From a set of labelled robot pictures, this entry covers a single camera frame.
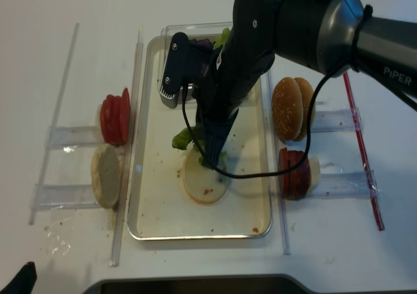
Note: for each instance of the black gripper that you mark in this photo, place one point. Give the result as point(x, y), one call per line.
point(229, 76)

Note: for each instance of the green lettuce leaf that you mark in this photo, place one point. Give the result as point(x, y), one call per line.
point(183, 139)

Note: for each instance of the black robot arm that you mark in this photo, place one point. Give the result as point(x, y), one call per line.
point(328, 36)

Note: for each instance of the front red meat patty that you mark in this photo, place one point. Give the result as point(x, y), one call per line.
point(283, 160)

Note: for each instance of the red meat patty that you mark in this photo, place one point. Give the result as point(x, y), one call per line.
point(283, 160)
point(294, 157)

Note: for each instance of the rear tomato slice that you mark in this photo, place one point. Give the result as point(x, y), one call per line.
point(124, 115)

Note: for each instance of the tomato slice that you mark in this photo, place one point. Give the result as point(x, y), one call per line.
point(115, 120)
point(124, 115)
point(105, 120)

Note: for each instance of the green lettuce in container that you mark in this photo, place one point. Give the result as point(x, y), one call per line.
point(220, 42)

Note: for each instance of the middle red meat patty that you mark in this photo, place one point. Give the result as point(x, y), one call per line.
point(294, 157)

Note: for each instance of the middle tomato slice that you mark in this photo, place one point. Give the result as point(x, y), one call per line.
point(115, 120)

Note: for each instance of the rear dark meat patty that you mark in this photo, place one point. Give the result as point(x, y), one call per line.
point(302, 180)

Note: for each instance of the front tomato slice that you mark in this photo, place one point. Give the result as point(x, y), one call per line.
point(105, 120)

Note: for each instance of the white cheese block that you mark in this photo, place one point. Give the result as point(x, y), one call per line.
point(315, 171)

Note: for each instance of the white bread slice upright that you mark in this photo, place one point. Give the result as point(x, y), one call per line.
point(106, 175)

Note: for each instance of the bottom bun on tray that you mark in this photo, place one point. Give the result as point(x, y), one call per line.
point(202, 184)

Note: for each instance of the front sesame bun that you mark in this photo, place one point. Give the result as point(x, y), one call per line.
point(287, 109)

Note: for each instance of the sesame bun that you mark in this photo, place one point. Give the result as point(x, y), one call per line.
point(287, 109)
point(307, 92)

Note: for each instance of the purple cabbage leaves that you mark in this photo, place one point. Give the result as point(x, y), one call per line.
point(206, 43)

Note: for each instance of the metal baking tray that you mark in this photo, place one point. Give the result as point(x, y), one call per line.
point(173, 195)

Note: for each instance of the clear plastic container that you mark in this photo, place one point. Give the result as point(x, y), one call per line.
point(218, 67)

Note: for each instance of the rear sesame bun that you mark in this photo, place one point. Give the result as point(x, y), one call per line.
point(307, 92)

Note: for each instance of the clear holder lower right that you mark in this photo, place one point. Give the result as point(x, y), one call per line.
point(358, 185)

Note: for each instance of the clear holder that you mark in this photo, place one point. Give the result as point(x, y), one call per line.
point(52, 196)
point(78, 136)
point(358, 185)
point(347, 120)

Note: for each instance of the clear holder upper right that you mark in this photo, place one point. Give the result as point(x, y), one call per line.
point(347, 120)

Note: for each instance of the clear holder upper left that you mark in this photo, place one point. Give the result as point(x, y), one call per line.
point(78, 136)

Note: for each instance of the dark monitor edge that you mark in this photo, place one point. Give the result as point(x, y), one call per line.
point(203, 284)

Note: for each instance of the clear holder lower left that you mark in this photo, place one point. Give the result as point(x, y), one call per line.
point(52, 196)

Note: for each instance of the black object bottom left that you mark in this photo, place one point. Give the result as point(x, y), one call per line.
point(23, 282)

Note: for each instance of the clear rail right of tray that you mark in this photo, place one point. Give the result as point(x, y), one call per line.
point(279, 205)

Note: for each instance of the clear rail of tray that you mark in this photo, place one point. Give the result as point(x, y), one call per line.
point(279, 205)
point(125, 175)

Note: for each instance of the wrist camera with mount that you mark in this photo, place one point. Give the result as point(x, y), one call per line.
point(184, 64)

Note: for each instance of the clear rail left of tray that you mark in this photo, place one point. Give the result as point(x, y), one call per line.
point(125, 175)

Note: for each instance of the clear rail far left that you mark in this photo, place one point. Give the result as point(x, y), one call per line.
point(54, 120)

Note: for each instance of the red plastic rail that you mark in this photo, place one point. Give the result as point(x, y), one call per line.
point(361, 144)

